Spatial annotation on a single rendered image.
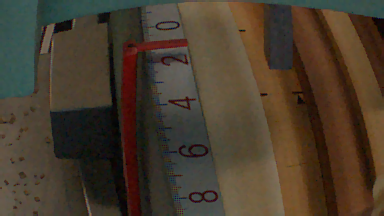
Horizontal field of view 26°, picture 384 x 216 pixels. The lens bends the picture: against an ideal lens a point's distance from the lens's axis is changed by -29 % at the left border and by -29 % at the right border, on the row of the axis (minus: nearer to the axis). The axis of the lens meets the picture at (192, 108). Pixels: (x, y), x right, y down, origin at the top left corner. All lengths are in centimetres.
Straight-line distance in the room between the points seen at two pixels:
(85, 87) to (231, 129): 18
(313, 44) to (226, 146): 7
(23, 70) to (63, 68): 26
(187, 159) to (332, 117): 6
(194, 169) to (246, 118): 3
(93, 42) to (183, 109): 21
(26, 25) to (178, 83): 11
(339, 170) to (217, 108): 5
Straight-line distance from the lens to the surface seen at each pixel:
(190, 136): 32
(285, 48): 35
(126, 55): 34
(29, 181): 52
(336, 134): 33
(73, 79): 51
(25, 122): 56
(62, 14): 29
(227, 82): 35
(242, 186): 31
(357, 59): 36
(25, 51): 25
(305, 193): 33
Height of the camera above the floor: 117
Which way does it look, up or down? 41 degrees down
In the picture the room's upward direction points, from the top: 2 degrees clockwise
